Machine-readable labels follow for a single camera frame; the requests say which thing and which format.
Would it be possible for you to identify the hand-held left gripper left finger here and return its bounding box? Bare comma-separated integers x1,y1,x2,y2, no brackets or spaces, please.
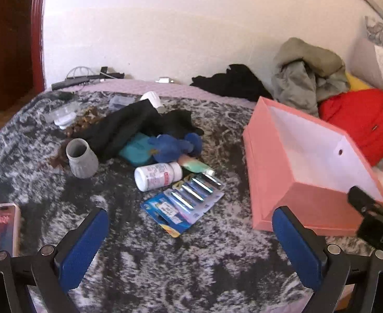
0,206,110,313

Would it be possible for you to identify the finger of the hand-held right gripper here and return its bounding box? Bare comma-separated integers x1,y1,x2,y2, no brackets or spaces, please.
347,186,383,217

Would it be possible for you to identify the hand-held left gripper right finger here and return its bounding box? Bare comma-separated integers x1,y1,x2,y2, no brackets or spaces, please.
272,205,383,313

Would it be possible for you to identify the pink cardboard box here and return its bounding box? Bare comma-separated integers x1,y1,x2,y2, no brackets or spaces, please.
242,96,383,237

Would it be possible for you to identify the grey ribbed cup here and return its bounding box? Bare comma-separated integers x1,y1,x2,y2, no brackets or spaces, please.
65,138,100,179

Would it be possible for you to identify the green tape measure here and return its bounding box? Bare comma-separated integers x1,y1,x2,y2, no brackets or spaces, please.
118,133,159,166

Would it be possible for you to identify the black cloth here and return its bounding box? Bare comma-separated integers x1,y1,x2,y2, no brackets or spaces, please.
159,109,205,137
77,99,162,164

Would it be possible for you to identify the blue plush toy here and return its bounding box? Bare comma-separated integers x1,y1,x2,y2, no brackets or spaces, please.
147,133,203,164

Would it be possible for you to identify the red jacket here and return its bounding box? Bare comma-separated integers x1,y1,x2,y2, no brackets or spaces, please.
319,88,383,177

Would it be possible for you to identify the grey mottled blanket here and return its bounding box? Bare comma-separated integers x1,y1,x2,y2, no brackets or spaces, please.
0,88,379,313

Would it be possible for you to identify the white pill bottle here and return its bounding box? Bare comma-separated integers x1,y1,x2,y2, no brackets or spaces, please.
134,162,183,192

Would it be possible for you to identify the blue battery blister pack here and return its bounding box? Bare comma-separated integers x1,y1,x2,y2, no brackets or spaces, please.
140,174,226,238

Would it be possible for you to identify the yellow cloth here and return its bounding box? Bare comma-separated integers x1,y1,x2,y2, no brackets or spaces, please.
345,72,373,92

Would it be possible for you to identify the leopard print cloth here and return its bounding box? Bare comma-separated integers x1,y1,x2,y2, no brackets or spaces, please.
46,106,99,170

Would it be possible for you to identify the grey garment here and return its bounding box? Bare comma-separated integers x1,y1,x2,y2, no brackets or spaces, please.
271,59,351,117

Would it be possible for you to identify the green cosmetic tube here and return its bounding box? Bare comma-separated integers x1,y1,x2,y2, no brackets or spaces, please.
178,155,216,177

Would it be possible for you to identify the clear plastic container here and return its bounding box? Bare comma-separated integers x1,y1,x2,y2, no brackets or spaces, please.
45,101,81,129

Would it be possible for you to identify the clear plastic bag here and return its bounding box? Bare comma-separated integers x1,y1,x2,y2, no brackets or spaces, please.
108,95,131,111

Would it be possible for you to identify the olive garment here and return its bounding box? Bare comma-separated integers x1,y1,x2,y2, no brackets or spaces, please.
273,37,347,79

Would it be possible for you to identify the patterned pillow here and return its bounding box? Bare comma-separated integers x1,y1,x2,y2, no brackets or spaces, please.
364,16,383,53

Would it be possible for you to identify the white plastic bottle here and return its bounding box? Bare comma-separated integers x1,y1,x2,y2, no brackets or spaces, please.
139,91,165,113

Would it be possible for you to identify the black power strip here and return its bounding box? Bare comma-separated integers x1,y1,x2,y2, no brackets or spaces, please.
51,73,125,91

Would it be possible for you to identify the black garment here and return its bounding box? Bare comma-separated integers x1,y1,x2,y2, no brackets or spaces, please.
190,63,273,102

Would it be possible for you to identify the lilac quilted sheet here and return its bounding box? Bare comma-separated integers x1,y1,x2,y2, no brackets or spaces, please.
52,79,258,109

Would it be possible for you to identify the dark wooden door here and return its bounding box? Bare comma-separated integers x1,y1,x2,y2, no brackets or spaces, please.
0,0,46,131

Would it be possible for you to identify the white cable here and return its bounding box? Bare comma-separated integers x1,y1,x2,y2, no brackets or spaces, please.
66,66,93,79

